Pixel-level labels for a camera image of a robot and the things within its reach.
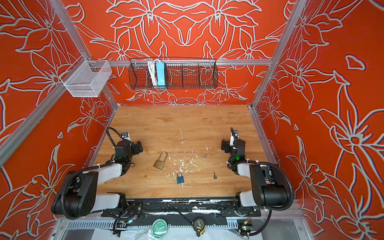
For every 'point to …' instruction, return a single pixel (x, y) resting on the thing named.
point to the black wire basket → (180, 74)
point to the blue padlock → (180, 179)
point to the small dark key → (214, 176)
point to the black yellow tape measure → (199, 226)
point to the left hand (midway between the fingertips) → (132, 142)
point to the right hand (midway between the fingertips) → (230, 137)
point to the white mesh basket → (83, 78)
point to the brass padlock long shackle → (159, 164)
